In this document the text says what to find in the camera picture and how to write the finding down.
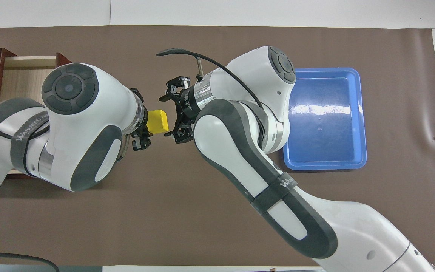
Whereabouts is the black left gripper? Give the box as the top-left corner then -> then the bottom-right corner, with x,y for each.
130,87 -> 152,152

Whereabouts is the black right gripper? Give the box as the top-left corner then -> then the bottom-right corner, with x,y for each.
159,76 -> 203,145

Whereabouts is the yellow cube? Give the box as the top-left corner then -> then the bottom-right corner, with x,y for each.
146,109 -> 169,134

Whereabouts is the brown table mat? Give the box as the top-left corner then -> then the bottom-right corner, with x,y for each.
0,25 -> 435,267

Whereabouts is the blue plastic tray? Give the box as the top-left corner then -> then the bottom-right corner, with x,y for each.
282,68 -> 368,171

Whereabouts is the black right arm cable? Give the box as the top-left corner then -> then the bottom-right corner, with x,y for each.
156,48 -> 265,110

